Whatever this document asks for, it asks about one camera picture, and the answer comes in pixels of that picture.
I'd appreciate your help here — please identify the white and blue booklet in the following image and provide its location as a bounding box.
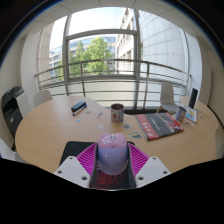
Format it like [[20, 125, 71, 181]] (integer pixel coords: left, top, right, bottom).
[[183, 107, 199, 124]]

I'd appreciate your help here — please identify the grey metal balcony railing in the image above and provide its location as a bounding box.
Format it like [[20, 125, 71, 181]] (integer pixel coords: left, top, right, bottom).
[[34, 58, 193, 109]]

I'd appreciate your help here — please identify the black upright speaker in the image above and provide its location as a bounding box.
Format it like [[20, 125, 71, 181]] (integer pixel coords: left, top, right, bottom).
[[188, 87, 199, 109]]

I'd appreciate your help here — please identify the pink and lilac computer mouse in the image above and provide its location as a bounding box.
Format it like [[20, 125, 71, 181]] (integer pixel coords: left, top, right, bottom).
[[96, 132, 130, 176]]

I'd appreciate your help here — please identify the black mouse pad red print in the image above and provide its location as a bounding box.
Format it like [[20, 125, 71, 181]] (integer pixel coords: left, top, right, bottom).
[[59, 140, 136, 190]]

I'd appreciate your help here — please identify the black and white office printer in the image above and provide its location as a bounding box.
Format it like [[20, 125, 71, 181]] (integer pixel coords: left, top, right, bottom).
[[0, 85, 33, 136]]

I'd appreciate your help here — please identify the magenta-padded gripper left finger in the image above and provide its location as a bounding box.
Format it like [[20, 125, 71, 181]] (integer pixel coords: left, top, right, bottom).
[[53, 142, 99, 189]]

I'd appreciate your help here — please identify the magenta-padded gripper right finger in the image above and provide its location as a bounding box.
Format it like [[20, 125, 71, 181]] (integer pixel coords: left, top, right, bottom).
[[127, 142, 172, 189]]

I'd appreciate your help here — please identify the red and grey magazine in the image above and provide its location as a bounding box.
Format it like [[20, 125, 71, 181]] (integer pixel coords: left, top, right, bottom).
[[134, 112, 185, 141]]

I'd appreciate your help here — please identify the printed mug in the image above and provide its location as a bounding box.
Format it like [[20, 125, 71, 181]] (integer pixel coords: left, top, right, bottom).
[[110, 102, 125, 123], [174, 106, 187, 122]]

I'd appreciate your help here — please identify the white shell chair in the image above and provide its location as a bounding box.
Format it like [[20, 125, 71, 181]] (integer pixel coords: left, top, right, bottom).
[[32, 89, 54, 109], [156, 82, 179, 114]]

